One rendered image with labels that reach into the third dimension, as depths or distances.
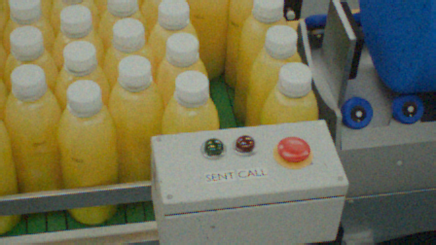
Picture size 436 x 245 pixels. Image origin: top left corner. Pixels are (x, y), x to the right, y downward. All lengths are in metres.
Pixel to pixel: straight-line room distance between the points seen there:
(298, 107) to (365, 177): 0.26
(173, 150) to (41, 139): 0.19
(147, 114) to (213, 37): 0.26
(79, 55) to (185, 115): 0.15
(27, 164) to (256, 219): 0.31
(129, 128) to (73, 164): 0.08
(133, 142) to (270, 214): 0.23
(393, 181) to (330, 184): 0.37
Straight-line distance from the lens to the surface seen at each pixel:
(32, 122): 1.06
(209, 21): 1.26
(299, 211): 0.96
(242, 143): 0.95
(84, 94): 1.01
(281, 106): 1.06
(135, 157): 1.11
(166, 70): 1.09
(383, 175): 1.29
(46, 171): 1.11
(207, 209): 0.92
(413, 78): 1.18
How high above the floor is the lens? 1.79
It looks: 45 degrees down
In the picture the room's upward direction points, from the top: 4 degrees clockwise
